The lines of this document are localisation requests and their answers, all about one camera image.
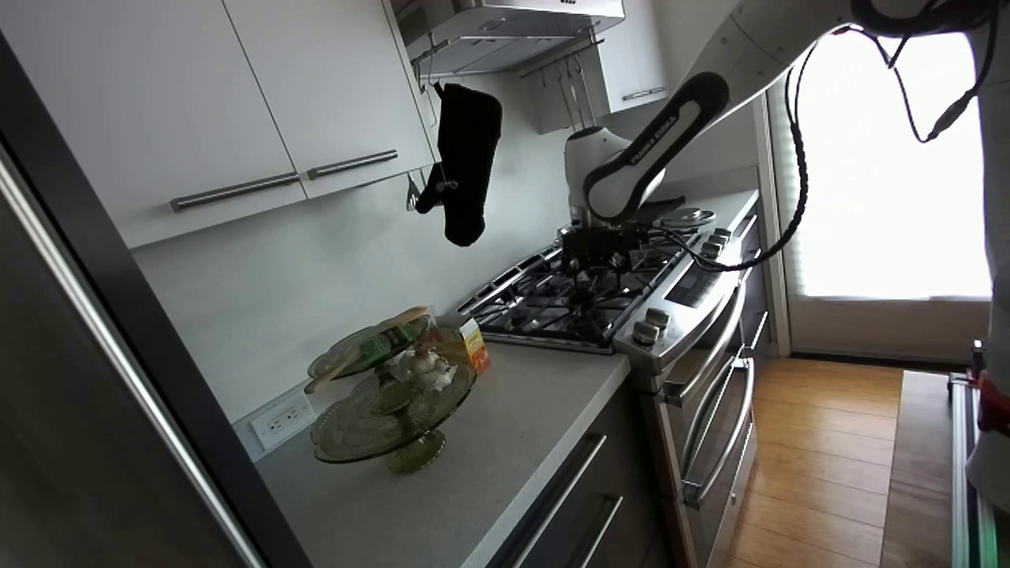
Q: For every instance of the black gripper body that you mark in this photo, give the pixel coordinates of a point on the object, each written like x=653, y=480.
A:
x=593, y=242

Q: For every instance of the black cast iron stove grate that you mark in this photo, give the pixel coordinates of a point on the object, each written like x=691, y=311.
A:
x=548, y=304

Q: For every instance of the steel stove knob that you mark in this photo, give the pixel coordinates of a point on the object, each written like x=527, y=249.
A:
x=717, y=242
x=641, y=333
x=659, y=316
x=707, y=255
x=728, y=228

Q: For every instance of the stainless steel gas range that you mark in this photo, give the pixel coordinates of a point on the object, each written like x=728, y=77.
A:
x=674, y=348

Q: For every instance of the small orange carton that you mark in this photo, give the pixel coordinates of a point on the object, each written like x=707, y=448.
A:
x=475, y=341

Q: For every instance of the black oven mitt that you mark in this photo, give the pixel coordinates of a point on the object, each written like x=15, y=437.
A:
x=462, y=158

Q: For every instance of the steel range hood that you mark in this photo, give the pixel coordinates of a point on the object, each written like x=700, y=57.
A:
x=506, y=34

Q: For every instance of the dark lower drawer cabinet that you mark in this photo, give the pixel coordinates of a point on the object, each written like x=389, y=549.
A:
x=641, y=507

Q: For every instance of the bright window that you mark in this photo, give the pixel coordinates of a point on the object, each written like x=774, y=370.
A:
x=893, y=209

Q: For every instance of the narrow white cabinet door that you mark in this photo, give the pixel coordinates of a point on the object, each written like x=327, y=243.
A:
x=327, y=82

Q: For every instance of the small red clamp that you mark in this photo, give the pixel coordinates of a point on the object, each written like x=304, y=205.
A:
x=991, y=412

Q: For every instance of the robot mounting table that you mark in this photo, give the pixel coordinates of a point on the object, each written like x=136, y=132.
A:
x=964, y=475

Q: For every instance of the stainless steel refrigerator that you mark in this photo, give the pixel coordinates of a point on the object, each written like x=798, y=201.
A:
x=65, y=420

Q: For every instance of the small white wall cabinet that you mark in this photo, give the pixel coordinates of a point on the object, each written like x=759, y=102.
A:
x=632, y=53

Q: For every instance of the white wall outlet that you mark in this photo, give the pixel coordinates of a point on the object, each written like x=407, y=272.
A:
x=281, y=420

